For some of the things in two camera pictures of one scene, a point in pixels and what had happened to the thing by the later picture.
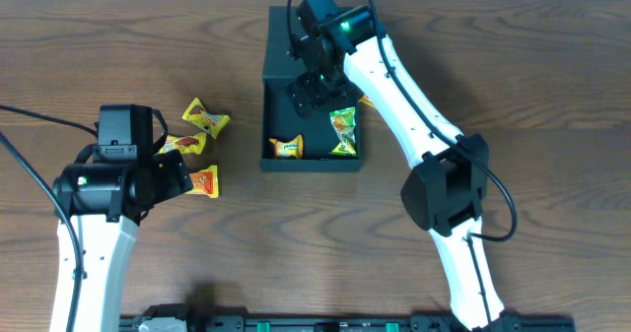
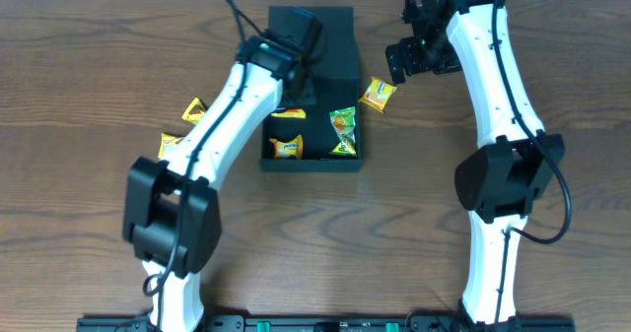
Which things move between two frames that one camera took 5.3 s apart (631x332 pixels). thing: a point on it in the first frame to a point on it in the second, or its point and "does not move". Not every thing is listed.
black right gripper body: [319, 88] to [431, 53]
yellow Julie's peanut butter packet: [289, 149] does not move
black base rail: [350, 323] does not move
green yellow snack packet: [344, 122] does not move
